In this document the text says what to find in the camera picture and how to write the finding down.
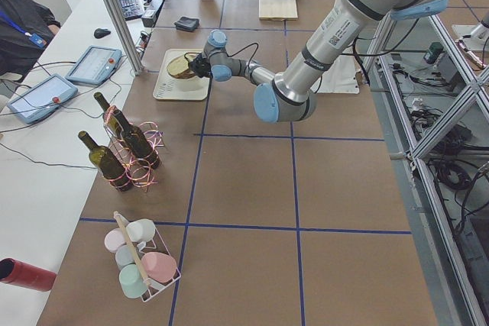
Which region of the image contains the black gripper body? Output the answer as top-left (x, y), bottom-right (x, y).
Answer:
top-left (190, 53), bottom-right (212, 78)

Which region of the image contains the bread slice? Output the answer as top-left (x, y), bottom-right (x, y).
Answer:
top-left (167, 53), bottom-right (199, 78)

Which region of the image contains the white round plate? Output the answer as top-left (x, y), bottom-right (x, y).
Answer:
top-left (166, 52), bottom-right (209, 81)

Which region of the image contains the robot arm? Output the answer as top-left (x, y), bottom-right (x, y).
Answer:
top-left (189, 0), bottom-right (449, 123)

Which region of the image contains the white bear serving tray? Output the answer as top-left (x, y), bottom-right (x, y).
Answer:
top-left (153, 48), bottom-right (209, 101)

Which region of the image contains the grey folded cloth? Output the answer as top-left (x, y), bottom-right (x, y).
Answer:
top-left (174, 16), bottom-right (199, 32)

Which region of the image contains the black keyboard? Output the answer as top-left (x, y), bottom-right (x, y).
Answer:
top-left (118, 0), bottom-right (144, 21)

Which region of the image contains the wooden cutting board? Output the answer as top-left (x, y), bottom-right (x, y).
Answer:
top-left (258, 0), bottom-right (298, 21)

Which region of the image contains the dark wine bottle upper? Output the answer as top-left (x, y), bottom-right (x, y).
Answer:
top-left (113, 108), bottom-right (160, 169)

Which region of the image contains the dark wine bottle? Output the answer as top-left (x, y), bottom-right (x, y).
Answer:
top-left (93, 92), bottom-right (122, 140)
top-left (78, 131), bottom-right (133, 192)
top-left (113, 108), bottom-right (160, 169)

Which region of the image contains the teach pendant far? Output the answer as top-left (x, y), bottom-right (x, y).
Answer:
top-left (66, 45), bottom-right (122, 86)

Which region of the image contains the teach pendant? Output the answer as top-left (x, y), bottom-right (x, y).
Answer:
top-left (66, 45), bottom-right (122, 86)
top-left (7, 74), bottom-right (78, 124)

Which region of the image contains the black computer mouse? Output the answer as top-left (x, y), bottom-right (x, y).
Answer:
top-left (93, 27), bottom-right (111, 40)

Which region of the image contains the dark wine bottle lower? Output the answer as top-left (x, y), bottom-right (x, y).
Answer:
top-left (78, 131), bottom-right (133, 192)

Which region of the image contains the teach pendant near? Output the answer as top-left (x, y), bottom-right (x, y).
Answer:
top-left (7, 74), bottom-right (78, 124)

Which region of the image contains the white cup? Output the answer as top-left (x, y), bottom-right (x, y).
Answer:
top-left (126, 218), bottom-right (156, 243)

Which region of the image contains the person in black jacket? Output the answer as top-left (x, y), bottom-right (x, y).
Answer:
top-left (1, 0), bottom-right (61, 76)

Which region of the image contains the pale pink cup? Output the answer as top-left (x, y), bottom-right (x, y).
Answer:
top-left (104, 228), bottom-right (126, 253)

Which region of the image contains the grey blue cup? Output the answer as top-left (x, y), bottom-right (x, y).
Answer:
top-left (115, 244), bottom-right (134, 270)

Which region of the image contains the pink cup large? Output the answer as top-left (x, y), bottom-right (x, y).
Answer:
top-left (141, 252), bottom-right (177, 283)

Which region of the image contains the mint green cup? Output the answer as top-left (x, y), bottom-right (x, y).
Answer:
top-left (118, 263), bottom-right (148, 299)

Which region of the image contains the red cylinder bottle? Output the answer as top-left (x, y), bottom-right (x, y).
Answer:
top-left (1, 258), bottom-right (57, 292)

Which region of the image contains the copper wire bottle rack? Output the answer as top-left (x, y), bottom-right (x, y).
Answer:
top-left (103, 105), bottom-right (164, 191)

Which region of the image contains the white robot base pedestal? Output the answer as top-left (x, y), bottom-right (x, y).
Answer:
top-left (312, 56), bottom-right (360, 94)

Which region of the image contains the aluminium frame post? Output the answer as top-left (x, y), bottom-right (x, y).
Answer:
top-left (103, 0), bottom-right (144, 76)

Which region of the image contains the white wire cup rack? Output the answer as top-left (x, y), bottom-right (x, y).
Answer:
top-left (105, 211), bottom-right (181, 302)

